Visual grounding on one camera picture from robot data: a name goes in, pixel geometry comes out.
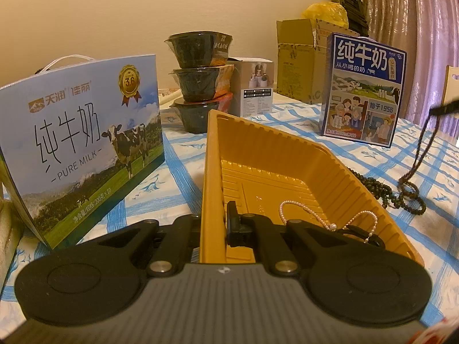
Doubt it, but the top black instant noodle bowl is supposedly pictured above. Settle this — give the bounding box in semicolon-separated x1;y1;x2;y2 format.
165;31;233;69

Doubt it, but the middle black instant noodle bowl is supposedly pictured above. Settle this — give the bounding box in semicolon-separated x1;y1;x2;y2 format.
172;64;234;103

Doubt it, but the yellow plastic bag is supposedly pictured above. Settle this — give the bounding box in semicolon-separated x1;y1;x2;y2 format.
301;2;349;29

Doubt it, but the small white product box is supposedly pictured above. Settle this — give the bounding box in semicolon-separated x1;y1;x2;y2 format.
228;58;274;117

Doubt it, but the brown cardboard box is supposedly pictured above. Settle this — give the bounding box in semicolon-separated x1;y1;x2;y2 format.
276;19;359;104

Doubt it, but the pink shiny curtain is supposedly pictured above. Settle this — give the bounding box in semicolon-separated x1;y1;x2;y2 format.
364;0;458;126

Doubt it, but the light blue milk carton box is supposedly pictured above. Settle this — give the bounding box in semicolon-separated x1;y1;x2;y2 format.
1;54;164;249

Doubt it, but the black instant noodle bowl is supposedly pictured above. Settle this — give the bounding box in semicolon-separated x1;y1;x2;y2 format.
171;92;233;134
165;31;233;69
172;64;234;103

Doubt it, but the black handbag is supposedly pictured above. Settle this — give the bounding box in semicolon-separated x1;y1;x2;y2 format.
337;0;369;37

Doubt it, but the cream wooden chair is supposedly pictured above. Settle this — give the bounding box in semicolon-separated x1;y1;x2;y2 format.
441;65;459;106

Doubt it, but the blue checked tablecloth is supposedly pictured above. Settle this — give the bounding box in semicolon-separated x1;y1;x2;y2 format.
0;92;459;330

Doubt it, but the orange plastic tray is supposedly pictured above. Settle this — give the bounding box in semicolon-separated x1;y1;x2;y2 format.
200;110;424;264

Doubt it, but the bottom black instant noodle bowl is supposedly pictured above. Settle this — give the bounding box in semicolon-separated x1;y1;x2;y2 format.
171;92;233;134

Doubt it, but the dark blue milk carton box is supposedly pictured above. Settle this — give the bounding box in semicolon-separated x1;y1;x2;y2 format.
320;34;407;148

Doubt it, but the white pearl bracelet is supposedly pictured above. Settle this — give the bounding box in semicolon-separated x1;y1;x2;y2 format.
278;200;379;244

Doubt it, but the dark green bead necklace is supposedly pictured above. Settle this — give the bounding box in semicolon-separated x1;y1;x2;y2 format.
346;167;428;217

